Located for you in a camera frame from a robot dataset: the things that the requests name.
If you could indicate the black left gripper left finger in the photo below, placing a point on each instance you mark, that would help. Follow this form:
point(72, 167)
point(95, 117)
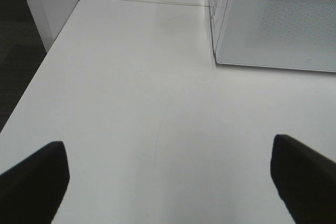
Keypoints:
point(33, 189)

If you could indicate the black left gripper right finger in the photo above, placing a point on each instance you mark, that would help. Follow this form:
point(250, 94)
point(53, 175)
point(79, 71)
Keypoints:
point(304, 179)

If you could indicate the white microwave door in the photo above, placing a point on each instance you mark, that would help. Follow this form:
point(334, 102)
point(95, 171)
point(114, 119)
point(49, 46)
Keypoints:
point(288, 34)

